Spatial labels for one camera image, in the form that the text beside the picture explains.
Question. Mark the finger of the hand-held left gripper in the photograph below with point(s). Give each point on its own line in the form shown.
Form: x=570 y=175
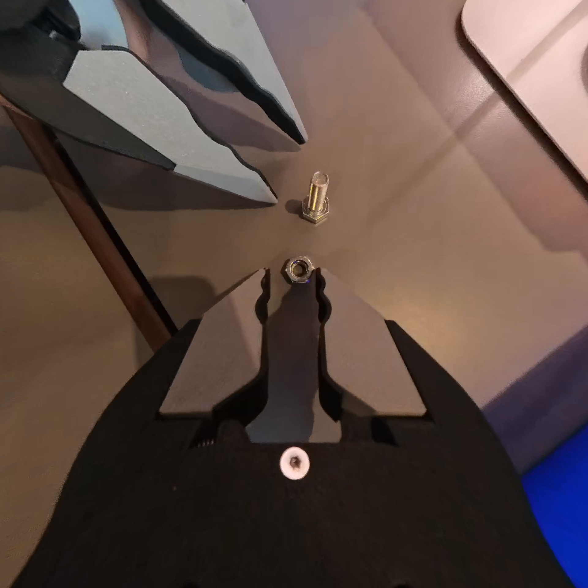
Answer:
x=248 y=55
x=151 y=119

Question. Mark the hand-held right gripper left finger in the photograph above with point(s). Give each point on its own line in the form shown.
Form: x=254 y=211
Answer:
x=216 y=363

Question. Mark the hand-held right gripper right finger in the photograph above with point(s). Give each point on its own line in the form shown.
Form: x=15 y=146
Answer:
x=367 y=363

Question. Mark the steel hex nut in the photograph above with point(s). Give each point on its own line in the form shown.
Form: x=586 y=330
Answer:
x=287 y=272

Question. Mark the steel hex bolt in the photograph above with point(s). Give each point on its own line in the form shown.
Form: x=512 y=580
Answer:
x=317 y=197

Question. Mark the blue plastic bin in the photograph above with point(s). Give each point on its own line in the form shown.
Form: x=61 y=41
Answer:
x=560 y=496

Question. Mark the white tabletop stand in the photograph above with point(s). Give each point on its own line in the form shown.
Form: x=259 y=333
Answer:
x=542 y=55

